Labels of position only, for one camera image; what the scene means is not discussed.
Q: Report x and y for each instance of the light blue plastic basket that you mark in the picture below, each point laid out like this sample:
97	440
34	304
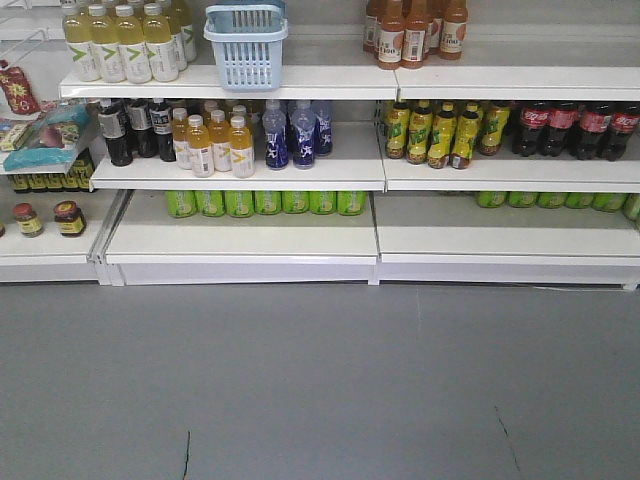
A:
247	42

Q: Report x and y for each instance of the white middle left shelf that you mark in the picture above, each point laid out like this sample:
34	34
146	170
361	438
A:
355	164

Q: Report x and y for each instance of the blue sports drink bottle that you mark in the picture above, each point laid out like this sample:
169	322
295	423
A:
274	125
323	139
303	122

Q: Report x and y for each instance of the white bottom right shelf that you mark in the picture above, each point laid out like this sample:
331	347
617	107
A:
449	238

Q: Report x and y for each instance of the orange juice bottle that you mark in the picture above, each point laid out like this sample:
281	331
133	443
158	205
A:
241	148
200	153
179	133
219	131

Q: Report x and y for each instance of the yellow lemon tea bottle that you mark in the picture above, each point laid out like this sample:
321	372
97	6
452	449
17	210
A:
443	131
397	121
495	120
467	130
420	124

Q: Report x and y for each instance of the white upper right shelf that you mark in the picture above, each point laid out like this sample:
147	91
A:
520	83

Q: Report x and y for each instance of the dark tea bottle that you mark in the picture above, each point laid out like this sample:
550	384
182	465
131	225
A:
160	113
112	122
141	123

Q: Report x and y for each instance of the orange tea bottle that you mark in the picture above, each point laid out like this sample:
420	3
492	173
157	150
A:
453	30
417	26
391	35

